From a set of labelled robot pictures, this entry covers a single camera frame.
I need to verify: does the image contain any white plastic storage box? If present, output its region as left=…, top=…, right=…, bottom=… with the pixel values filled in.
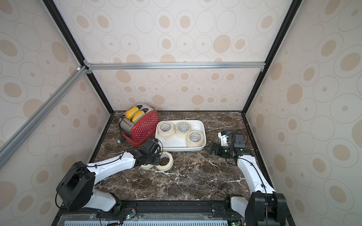
left=155, top=120, right=206, bottom=152

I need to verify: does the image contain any masking tape roll one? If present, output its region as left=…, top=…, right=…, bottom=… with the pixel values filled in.
left=157, top=121, right=175, bottom=140

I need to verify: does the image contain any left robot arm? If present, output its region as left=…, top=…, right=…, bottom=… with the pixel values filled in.
left=56, top=138, right=164, bottom=215

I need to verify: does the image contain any yellow toast slice left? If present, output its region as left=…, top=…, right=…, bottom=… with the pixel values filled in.
left=125, top=106, right=139, bottom=120

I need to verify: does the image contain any horizontal aluminium frame bar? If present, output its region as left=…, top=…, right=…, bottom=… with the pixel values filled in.
left=86, top=62, right=265, bottom=70

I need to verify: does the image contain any yellow toast slice right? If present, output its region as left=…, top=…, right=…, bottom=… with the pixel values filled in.
left=132, top=110, right=145, bottom=123

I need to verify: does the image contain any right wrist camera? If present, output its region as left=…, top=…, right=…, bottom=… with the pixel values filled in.
left=218, top=131, right=230, bottom=147

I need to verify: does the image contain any masking tape roll two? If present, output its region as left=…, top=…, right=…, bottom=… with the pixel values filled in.
left=175, top=121, right=192, bottom=140

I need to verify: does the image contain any red polka-dot toaster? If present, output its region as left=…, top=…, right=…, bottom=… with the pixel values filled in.
left=118, top=103, right=160, bottom=147

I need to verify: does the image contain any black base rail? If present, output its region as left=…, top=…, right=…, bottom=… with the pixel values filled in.
left=52, top=201, right=245, bottom=226

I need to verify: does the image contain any masking tape roll four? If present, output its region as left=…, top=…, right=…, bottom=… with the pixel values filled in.
left=186, top=131, right=204, bottom=148

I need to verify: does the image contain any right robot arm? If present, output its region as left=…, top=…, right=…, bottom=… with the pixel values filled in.
left=210, top=142, right=288, bottom=226

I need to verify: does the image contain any masking tape roll three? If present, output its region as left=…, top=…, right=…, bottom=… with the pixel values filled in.
left=156, top=152, right=174, bottom=171

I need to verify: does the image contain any diagonal aluminium frame bar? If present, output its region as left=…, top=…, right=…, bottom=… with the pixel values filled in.
left=1, top=66, right=87, bottom=167

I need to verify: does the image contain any yellow toast slice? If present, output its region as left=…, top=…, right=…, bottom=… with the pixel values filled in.
left=125, top=106, right=139, bottom=120
left=132, top=110, right=145, bottom=123

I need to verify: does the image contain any masking tape roll five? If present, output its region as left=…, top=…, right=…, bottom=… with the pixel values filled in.
left=140, top=164, right=154, bottom=170

